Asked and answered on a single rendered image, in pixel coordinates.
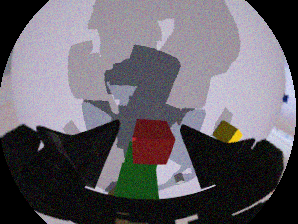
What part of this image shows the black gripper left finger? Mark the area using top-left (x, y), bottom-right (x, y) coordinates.
top-left (36, 119), bottom-right (120, 188)

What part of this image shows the small blue block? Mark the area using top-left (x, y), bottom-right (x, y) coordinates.
top-left (283, 95), bottom-right (289, 104)

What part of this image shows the red block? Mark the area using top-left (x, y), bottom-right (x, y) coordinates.
top-left (132, 119), bottom-right (176, 165)

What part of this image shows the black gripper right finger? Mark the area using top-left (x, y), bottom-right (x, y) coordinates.
top-left (180, 124), bottom-right (255, 189)

